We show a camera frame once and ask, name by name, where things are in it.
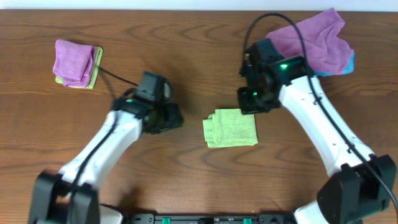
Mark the light green microfiber cloth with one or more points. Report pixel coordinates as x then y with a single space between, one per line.
229 128

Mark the folded green cloth underneath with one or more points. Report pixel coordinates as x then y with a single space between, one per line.
94 72

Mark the purple unfolded microfiber cloth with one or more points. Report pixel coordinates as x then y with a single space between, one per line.
320 36

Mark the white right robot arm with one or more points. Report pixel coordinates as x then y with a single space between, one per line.
360 183

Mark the blue microfiber cloth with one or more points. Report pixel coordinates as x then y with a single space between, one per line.
334 66

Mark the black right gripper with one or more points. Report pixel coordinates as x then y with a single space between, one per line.
247 108

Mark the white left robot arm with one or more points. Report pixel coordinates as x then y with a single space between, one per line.
71 195

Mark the folded purple cloth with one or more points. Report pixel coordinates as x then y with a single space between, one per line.
74 63

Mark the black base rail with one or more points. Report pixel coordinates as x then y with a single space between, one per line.
262 218

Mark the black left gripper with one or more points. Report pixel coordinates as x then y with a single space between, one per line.
173 117

